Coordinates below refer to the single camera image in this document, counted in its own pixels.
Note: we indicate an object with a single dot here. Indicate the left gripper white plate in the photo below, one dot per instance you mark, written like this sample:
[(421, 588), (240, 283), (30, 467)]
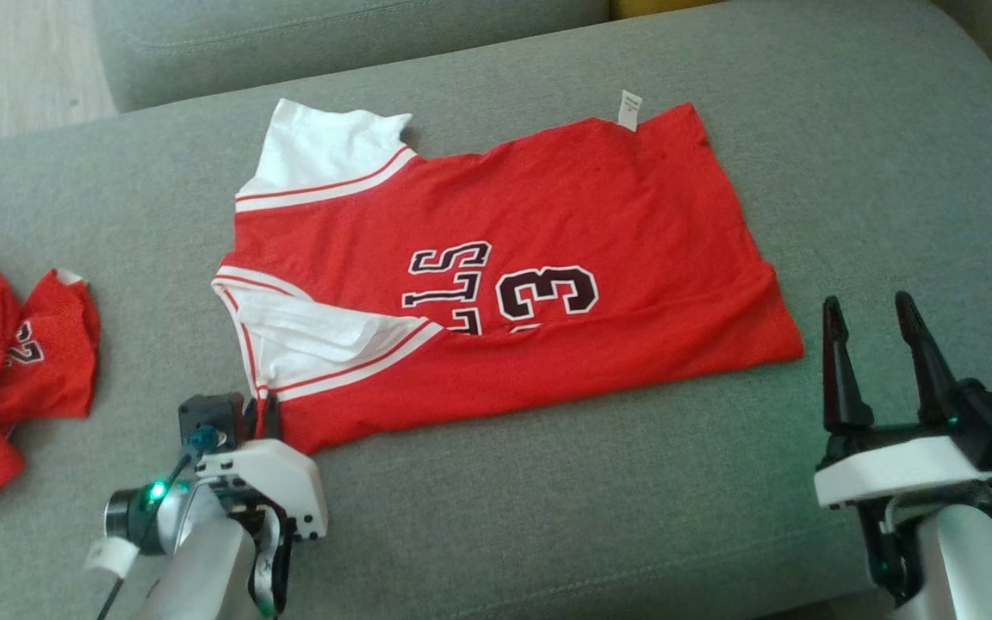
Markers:
[(276, 478)]

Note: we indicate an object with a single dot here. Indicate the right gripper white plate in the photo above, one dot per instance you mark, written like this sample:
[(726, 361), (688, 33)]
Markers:
[(901, 469)]

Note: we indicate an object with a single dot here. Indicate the red white basketball jersey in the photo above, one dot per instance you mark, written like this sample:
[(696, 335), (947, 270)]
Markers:
[(591, 207)]

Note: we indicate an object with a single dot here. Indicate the grey sofa seat cushion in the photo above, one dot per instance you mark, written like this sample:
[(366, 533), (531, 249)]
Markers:
[(548, 517)]

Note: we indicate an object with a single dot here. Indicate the grey sofa back cushion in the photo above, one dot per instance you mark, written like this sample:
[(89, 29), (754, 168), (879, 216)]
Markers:
[(332, 43)]

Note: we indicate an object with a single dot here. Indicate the yellow sofa cushion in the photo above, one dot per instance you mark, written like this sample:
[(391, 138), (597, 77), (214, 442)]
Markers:
[(642, 7)]

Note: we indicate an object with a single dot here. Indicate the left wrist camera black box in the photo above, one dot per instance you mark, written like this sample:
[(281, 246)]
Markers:
[(210, 412)]

